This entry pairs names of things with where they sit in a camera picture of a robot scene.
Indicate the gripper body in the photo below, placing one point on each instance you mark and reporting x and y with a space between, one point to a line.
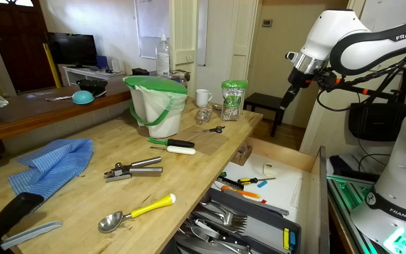
299 77

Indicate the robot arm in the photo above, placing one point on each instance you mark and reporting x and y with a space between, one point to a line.
333 31

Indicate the wooden drawer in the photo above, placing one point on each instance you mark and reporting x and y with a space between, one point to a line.
287 162

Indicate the green and black peeler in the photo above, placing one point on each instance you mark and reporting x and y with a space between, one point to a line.
176 143

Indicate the white and silver peeler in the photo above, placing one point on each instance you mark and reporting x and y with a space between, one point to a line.
180 150

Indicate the black stool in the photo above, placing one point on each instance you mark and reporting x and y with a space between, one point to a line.
263 100

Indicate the clear bag with green top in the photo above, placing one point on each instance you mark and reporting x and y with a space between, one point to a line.
233 102

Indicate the white closet door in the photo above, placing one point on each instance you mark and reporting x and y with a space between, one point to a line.
241 35

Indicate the black bag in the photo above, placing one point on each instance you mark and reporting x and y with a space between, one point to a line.
379 121

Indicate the small wooden box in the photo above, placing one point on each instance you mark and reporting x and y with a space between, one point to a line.
241 155

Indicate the small white plastic piece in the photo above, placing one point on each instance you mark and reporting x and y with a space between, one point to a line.
268 169

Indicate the white mug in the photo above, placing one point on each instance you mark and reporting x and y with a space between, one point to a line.
202 97

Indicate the crushed clear plastic bottle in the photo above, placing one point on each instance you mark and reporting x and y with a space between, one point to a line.
203 115

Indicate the small blue piece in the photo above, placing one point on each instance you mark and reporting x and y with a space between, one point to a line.
262 183

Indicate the yellow and black screwdriver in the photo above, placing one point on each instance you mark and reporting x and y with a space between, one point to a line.
250 180

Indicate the clear plastic straws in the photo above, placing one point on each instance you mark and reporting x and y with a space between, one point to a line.
296 193

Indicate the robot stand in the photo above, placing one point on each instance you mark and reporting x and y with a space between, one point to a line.
344 192

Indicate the black and green tool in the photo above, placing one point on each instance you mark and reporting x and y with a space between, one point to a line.
231 182

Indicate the grey knife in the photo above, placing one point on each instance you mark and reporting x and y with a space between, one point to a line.
270 208

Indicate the clear pump bottle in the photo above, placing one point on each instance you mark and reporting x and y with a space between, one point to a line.
163 56

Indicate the white bin with green lid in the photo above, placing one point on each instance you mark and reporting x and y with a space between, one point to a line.
160 109

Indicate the grey cutlery tray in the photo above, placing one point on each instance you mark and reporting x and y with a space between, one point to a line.
259 215

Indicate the whiteboard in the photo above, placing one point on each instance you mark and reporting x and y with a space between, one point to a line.
152 21

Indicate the yellow clip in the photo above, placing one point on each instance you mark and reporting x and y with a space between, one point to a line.
286 239

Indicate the blue clip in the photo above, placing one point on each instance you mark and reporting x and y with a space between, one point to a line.
292 240

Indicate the heap of cutlery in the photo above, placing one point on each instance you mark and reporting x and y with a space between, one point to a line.
217 225

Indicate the small white box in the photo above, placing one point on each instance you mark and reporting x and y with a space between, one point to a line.
116 65

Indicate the silver can opener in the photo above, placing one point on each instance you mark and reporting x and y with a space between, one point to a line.
136 170

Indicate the blue box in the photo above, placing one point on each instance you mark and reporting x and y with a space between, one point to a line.
102 61

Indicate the black tray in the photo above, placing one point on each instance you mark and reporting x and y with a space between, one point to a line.
92 85

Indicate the white side table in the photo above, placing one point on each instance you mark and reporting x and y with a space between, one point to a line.
83 73

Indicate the teal bowl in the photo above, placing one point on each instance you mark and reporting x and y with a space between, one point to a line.
82 97

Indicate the black monitor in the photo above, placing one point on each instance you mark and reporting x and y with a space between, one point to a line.
72 49

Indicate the silver utensil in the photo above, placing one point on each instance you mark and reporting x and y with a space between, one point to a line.
58 98

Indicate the yellow pole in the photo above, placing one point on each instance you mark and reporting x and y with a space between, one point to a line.
52 67

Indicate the blue striped cloth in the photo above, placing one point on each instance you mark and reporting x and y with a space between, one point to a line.
53 164

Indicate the dark wooden door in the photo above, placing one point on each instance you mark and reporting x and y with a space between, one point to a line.
16 46

